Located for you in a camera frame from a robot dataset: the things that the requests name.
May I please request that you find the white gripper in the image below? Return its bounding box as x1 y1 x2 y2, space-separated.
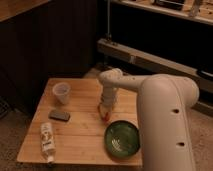
98 86 117 115

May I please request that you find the red pepper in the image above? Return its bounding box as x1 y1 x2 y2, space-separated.
103 113 110 122

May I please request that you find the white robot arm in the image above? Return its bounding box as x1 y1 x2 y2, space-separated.
98 68 199 171

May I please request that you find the green glass bowl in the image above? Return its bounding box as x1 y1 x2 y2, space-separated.
104 120 140 159

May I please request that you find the dark grey sponge block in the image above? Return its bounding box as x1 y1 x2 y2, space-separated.
49 110 70 122

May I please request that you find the clear plastic cup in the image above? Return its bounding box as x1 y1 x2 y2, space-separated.
52 82 71 105

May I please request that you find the white squeeze bottle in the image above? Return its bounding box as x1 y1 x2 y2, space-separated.
40 122 56 163

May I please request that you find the metal vertical pole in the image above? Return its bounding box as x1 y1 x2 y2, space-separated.
106 0 111 42

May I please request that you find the upper wooden shelf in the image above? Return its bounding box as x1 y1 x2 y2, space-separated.
112 0 213 26

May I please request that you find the grey metal shelf rail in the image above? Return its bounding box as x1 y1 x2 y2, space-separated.
97 38 213 95

